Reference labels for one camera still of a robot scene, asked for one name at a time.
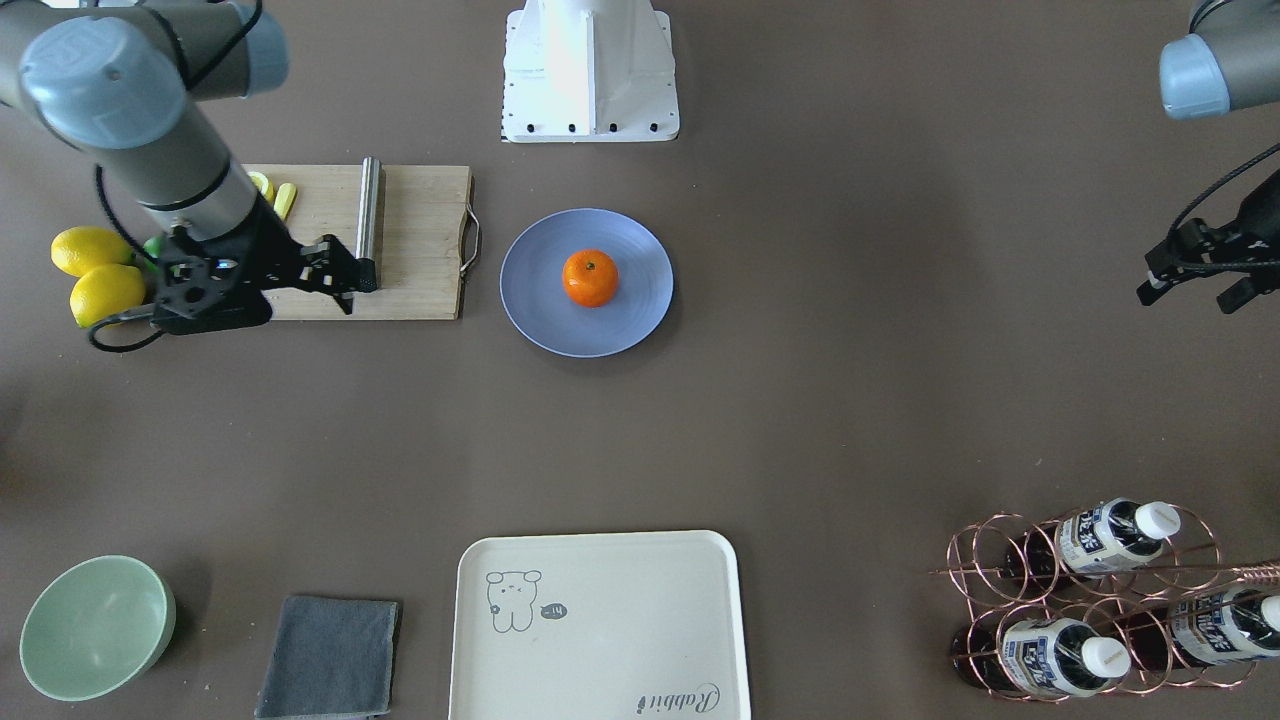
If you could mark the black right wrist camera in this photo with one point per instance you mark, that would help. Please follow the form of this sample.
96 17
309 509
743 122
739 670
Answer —
207 286

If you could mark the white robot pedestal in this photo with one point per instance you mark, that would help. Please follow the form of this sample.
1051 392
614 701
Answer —
589 72

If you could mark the grey folded cloth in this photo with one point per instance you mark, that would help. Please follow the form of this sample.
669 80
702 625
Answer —
331 659

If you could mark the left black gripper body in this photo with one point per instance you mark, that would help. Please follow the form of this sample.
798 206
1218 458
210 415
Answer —
1262 215

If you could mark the cream rabbit tray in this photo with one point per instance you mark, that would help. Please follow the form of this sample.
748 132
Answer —
639 625

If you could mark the green lime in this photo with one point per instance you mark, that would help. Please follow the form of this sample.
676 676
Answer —
152 248

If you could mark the blue round plate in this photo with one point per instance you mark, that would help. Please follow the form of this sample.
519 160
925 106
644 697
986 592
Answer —
533 296

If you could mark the green bowl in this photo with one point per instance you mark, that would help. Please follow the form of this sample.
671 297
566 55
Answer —
96 628

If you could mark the dark drink bottle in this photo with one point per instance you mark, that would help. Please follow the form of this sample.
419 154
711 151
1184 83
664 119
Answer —
1113 537
1047 660
1236 626

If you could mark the wooden cutting board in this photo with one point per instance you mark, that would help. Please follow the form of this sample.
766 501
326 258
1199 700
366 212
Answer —
419 247

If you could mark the steel muddler black tip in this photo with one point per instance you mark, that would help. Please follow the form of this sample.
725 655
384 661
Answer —
367 230

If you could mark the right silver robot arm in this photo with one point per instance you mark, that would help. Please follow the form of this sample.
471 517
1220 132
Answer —
124 84

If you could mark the lemon half slice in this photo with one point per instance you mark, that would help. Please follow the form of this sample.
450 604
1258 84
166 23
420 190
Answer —
263 184

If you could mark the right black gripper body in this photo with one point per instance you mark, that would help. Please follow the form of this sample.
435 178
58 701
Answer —
262 247

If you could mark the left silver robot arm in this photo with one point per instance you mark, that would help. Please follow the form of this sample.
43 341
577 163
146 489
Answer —
1226 62

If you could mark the orange fruit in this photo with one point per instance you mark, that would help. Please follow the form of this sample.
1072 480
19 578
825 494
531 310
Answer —
590 278

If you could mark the copper wire bottle rack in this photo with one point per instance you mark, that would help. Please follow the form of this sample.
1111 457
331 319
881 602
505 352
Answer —
988 563

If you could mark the yellow lemon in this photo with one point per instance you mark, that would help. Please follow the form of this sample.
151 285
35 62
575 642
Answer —
104 291
78 250

